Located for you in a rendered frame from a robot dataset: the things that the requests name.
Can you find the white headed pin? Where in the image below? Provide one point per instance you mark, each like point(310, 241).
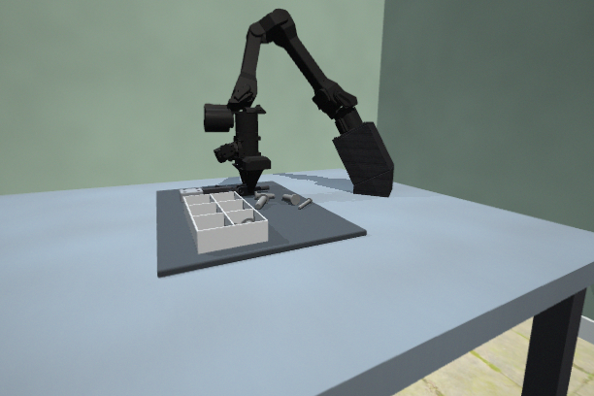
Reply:
point(256, 195)

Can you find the grey clevis fork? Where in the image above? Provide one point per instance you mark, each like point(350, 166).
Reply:
point(242, 189)

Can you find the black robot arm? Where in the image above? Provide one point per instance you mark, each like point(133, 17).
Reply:
point(278, 27)

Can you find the white compartment tray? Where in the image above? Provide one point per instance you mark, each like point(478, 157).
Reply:
point(215, 210)

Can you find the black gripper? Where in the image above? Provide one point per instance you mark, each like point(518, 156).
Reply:
point(253, 163)

